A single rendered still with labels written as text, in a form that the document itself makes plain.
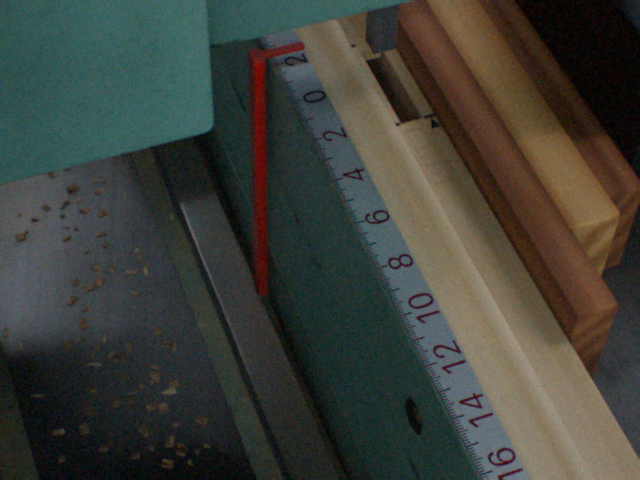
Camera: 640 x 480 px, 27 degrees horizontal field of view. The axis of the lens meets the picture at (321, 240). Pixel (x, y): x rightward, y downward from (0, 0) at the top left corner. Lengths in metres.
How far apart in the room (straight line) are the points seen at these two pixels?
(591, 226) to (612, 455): 0.08
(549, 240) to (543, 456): 0.08
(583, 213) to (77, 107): 0.18
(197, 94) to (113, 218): 0.26
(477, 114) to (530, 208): 0.05
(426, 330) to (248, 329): 0.18
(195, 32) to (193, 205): 0.26
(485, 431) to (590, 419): 0.04
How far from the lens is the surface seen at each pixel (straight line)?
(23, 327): 0.62
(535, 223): 0.45
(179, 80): 0.39
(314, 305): 0.52
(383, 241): 0.44
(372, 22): 0.50
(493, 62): 0.51
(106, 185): 0.66
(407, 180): 0.46
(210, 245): 0.61
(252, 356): 0.58
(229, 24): 0.43
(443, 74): 0.49
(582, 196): 0.47
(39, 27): 0.36
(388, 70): 0.52
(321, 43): 0.51
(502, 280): 0.45
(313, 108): 0.48
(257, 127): 0.51
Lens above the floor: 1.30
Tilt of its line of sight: 51 degrees down
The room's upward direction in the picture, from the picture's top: 2 degrees clockwise
